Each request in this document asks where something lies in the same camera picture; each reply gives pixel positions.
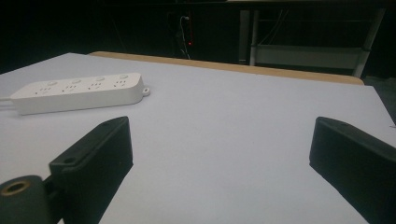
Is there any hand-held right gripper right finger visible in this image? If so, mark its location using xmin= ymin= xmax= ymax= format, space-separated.
xmin=308 ymin=116 xmax=396 ymax=224

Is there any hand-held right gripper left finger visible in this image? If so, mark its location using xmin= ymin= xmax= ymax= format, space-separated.
xmin=49 ymin=116 xmax=134 ymax=224

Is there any white power strip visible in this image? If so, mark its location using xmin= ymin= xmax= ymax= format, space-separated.
xmin=9 ymin=72 xmax=151 ymax=116

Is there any metal shelf rack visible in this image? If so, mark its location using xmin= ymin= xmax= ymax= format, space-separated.
xmin=238 ymin=7 xmax=387 ymax=78

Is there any white hanging cable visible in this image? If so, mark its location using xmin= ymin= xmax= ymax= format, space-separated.
xmin=178 ymin=15 xmax=191 ymax=60

